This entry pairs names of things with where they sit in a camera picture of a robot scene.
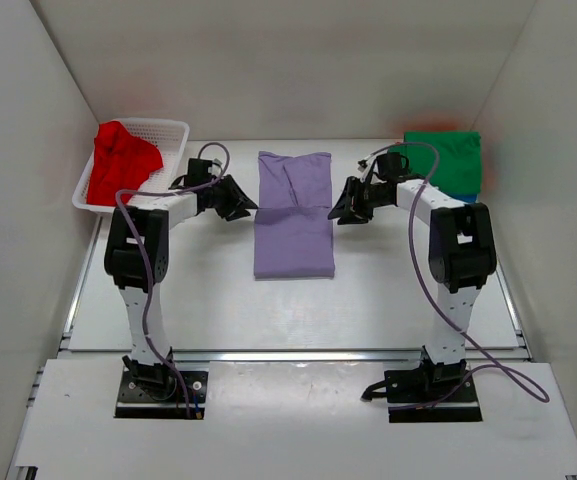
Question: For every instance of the purple t-shirt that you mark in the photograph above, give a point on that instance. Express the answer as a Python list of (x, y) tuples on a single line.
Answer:
[(293, 237)]

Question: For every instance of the red t-shirt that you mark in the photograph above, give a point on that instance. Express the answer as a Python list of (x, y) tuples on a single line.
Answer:
[(121, 162)]

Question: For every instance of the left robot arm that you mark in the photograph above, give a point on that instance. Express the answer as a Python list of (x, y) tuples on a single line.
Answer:
[(137, 251)]

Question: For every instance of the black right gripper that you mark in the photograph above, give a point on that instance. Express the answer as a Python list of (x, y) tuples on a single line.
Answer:
[(348, 209)]

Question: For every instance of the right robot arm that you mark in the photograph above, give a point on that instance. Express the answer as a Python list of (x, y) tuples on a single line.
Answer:
[(461, 250)]

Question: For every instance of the blue folded t-shirt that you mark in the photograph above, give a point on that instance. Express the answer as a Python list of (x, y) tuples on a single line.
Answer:
[(466, 198)]

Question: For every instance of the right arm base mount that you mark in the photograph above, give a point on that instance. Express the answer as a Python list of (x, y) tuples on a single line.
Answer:
[(429, 393)]

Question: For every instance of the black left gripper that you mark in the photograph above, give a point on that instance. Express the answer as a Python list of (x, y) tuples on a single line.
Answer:
[(237, 200)]

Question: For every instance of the green folded t-shirt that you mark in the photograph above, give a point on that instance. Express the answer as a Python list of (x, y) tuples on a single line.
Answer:
[(460, 169)]

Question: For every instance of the white plastic basket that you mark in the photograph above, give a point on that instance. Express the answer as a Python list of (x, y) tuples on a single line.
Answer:
[(169, 136)]

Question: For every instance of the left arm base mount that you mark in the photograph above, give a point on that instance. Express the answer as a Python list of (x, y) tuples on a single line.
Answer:
[(155, 392)]

